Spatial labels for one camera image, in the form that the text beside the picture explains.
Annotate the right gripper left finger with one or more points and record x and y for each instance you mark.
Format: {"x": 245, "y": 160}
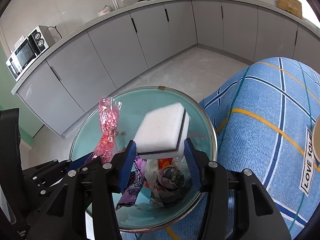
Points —
{"x": 125, "y": 167}

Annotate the striped paper cup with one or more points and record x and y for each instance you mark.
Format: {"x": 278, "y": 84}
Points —
{"x": 316, "y": 139}

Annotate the purple snack wrapper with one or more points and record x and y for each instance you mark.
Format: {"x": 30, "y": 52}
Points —
{"x": 136, "y": 182}

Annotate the pink plastic wrapper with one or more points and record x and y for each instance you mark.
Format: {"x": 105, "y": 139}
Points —
{"x": 109, "y": 112}

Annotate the blue plaid tablecloth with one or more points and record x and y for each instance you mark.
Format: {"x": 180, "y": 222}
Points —
{"x": 265, "y": 182}

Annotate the grey kitchen cabinets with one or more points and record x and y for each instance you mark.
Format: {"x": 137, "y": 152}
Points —
{"x": 96, "y": 59}

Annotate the wooden cutting board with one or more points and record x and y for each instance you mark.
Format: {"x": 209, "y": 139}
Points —
{"x": 292, "y": 6}

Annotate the white tissue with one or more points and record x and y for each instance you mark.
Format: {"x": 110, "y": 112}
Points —
{"x": 151, "y": 170}

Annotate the white microwave oven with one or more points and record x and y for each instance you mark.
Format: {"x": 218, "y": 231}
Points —
{"x": 38, "y": 41}

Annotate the patterned cloth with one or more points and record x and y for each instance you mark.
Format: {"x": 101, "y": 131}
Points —
{"x": 169, "y": 187}

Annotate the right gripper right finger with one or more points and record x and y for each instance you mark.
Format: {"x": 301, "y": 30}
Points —
{"x": 197, "y": 167}

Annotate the glass jar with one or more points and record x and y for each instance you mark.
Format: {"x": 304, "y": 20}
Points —
{"x": 115, "y": 4}

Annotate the red mesh trash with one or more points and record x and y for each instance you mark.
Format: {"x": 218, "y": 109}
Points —
{"x": 163, "y": 163}

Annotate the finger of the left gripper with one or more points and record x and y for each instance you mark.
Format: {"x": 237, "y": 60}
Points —
{"x": 80, "y": 161}

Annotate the white black sponge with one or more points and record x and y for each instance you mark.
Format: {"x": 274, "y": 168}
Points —
{"x": 162, "y": 133}

